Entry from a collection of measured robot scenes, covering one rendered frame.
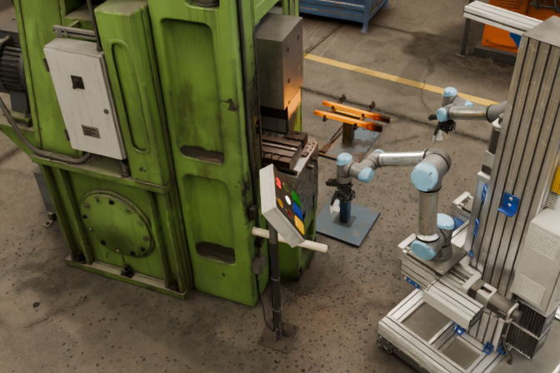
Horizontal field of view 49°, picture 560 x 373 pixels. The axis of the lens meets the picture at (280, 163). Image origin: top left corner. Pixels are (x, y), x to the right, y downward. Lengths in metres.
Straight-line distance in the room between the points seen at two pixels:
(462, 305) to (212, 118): 1.55
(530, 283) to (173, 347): 2.07
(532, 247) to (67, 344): 2.73
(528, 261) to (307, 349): 1.45
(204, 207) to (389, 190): 1.76
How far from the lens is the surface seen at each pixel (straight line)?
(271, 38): 3.10
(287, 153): 3.57
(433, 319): 3.78
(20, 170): 5.62
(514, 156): 2.87
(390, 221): 4.62
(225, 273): 3.91
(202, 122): 3.27
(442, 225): 3.08
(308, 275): 4.20
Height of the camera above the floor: 3.12
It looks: 37 degrees down
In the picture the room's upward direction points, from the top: 2 degrees counter-clockwise
